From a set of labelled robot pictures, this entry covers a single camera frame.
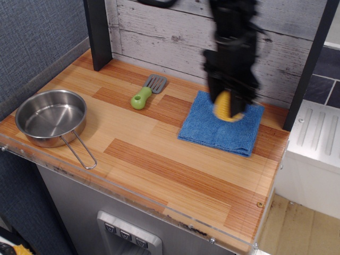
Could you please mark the yellow toy on floor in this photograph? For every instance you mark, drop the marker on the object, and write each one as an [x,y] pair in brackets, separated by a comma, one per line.
[21,250]

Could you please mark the blue folded cloth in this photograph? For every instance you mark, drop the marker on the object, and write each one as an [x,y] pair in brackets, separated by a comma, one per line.
[203,127]

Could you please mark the yellow toy corn cob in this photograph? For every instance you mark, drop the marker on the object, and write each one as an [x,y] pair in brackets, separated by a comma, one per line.
[222,108]

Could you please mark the clear acrylic table edge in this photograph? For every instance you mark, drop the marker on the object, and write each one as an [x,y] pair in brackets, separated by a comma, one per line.
[211,193]

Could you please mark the dark frame post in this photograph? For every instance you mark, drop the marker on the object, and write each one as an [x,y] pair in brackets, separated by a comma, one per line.
[97,25]
[316,48]

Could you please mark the steel pan with wire handle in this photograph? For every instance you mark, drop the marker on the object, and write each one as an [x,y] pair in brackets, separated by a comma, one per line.
[54,118]

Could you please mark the white toy sink unit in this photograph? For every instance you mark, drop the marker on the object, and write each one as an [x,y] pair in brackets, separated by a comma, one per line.
[309,173]

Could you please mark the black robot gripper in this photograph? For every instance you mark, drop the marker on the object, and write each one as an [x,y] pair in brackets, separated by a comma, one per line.
[230,68]

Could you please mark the silver dispenser button panel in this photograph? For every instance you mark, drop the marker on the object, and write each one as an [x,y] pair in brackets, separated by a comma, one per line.
[121,237]

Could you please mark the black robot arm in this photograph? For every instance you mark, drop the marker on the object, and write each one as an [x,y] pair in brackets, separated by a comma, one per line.
[233,19]

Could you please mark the green handled grey toy spatula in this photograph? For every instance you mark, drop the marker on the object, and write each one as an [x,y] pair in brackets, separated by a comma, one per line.
[154,85]

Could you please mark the dark left frame post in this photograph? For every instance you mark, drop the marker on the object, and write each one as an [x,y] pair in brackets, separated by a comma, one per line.
[97,25]

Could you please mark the dark right frame post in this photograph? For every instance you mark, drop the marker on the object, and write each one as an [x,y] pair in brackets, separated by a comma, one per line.
[316,48]

